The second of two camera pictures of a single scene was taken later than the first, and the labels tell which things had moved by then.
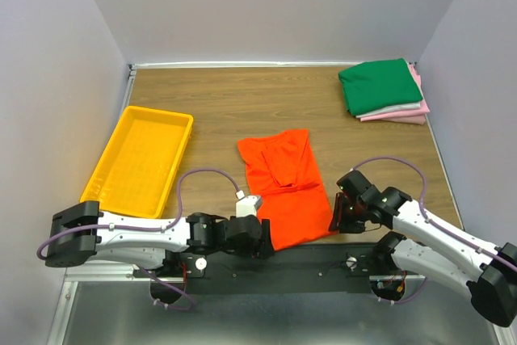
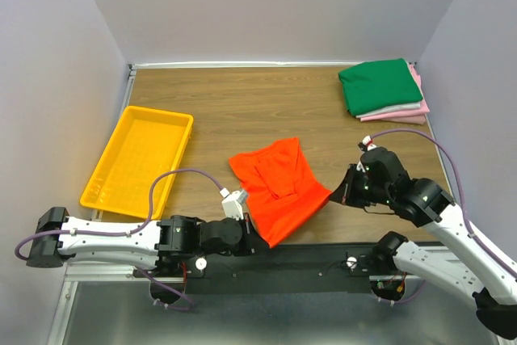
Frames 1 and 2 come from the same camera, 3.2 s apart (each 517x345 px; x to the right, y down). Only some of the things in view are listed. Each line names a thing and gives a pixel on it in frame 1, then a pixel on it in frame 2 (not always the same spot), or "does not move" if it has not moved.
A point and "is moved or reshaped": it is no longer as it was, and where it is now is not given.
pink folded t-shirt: [423, 108] does not move
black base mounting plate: [323, 268] does not move
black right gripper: [346, 225] → [345, 192]
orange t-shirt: [284, 175] is moved or reshaped
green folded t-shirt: [378, 85] does not move
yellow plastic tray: [136, 167] does not move
